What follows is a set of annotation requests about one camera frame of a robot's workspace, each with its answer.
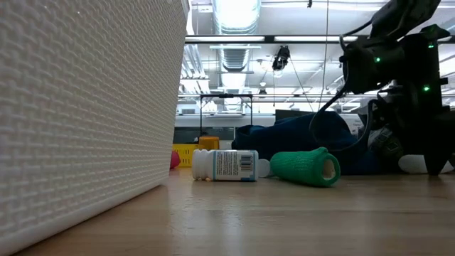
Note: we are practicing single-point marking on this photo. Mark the blue cloth garment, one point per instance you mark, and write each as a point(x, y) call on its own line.
point(295, 138)

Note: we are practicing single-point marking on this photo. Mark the green bandage roll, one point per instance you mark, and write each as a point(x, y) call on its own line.
point(302, 167)

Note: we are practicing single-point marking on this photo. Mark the small white box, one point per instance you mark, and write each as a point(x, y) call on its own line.
point(226, 144)

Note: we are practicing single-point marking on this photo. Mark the white bandage roll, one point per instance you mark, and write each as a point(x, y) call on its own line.
point(410, 164)

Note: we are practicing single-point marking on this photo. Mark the silver ceiling duct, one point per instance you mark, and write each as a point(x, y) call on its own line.
point(236, 17)

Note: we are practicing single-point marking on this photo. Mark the orange pill bottle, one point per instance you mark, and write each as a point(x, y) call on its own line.
point(209, 143)

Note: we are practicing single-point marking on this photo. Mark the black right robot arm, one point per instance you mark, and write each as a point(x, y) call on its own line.
point(391, 64)

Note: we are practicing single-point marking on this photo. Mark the black monitor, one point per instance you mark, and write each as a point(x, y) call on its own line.
point(291, 114)

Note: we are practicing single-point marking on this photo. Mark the white labelled pill bottle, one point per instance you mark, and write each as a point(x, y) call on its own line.
point(227, 165)

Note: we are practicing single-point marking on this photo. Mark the black overhead crossbar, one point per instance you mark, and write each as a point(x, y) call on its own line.
point(231, 39)

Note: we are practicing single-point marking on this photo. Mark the red bandage roll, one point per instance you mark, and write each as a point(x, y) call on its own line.
point(174, 160)

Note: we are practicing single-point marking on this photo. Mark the black overhead camera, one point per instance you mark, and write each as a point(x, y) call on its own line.
point(281, 57)

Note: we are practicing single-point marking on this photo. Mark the white perforated plastic bin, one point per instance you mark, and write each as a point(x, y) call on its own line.
point(89, 106)

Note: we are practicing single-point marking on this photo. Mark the small yellow plastic basket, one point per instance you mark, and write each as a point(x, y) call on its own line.
point(185, 154)

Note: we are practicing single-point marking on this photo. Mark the clear vial with white cap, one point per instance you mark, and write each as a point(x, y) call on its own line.
point(263, 168)

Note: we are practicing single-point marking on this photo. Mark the black metal stand frame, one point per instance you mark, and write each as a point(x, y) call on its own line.
point(200, 106)

